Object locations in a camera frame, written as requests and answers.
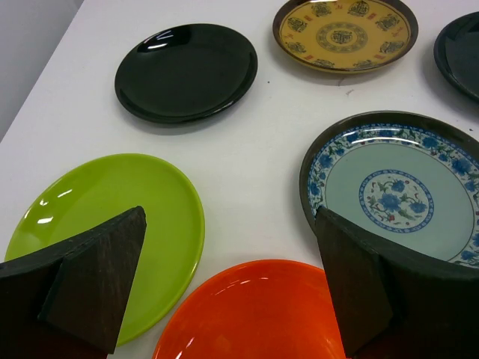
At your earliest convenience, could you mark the glossy black plate right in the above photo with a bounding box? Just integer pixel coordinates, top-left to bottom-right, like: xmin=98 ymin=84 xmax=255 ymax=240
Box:
xmin=433 ymin=12 xmax=478 ymax=103

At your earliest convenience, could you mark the glossy black plate left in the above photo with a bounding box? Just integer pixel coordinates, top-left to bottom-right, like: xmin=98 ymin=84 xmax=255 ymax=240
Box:
xmin=114 ymin=23 xmax=258 ymax=125

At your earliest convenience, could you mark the glossy black plate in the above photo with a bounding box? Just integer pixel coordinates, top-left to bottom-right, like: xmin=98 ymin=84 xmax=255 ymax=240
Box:
xmin=114 ymin=23 xmax=258 ymax=125
xmin=433 ymin=12 xmax=478 ymax=103

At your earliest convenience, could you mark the orange plate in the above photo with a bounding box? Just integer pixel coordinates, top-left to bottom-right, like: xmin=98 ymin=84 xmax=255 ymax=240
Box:
xmin=153 ymin=260 xmax=345 ymax=358

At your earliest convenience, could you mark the lime green plate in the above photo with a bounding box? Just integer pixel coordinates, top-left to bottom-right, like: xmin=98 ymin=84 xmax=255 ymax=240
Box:
xmin=5 ymin=153 xmax=205 ymax=346

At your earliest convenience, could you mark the blue floral plate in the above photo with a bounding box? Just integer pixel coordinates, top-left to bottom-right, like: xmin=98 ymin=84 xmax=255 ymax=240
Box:
xmin=299 ymin=111 xmax=478 ymax=269

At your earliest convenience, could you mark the yellow patterned plate rear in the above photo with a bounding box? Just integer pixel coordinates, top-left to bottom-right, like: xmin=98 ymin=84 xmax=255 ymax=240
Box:
xmin=272 ymin=1 xmax=418 ymax=74

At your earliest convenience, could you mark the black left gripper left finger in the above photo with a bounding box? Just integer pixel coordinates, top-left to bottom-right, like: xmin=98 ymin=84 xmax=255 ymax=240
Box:
xmin=1 ymin=206 xmax=146 ymax=358

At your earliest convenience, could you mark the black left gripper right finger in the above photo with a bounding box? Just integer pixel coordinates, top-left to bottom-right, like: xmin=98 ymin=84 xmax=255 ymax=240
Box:
xmin=315 ymin=208 xmax=478 ymax=358

